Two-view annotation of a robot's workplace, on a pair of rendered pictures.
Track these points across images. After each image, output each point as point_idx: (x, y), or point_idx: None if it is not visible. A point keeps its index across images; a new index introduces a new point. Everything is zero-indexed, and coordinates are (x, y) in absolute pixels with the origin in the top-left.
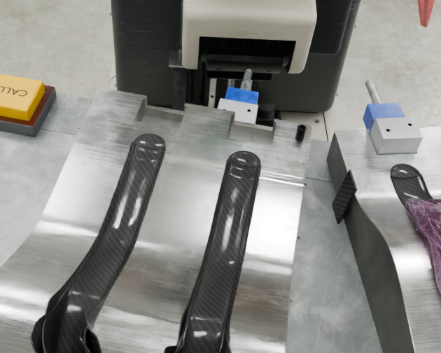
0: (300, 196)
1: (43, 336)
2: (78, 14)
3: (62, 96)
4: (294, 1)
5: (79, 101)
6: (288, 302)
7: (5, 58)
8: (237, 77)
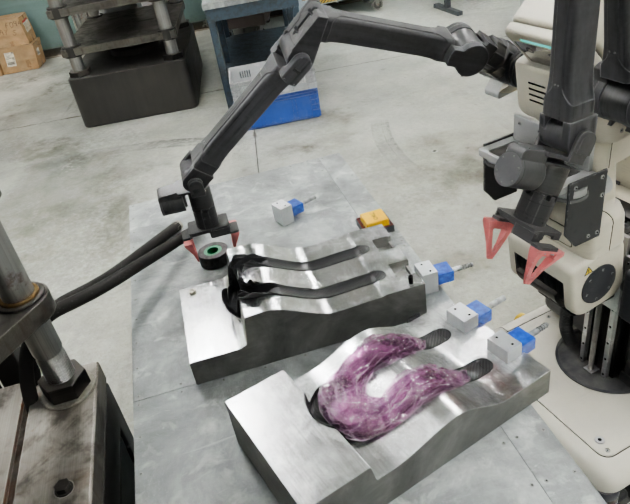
0: (374, 298)
1: (240, 259)
2: None
3: (397, 232)
4: (572, 256)
5: (399, 237)
6: (306, 311)
7: None
8: (553, 301)
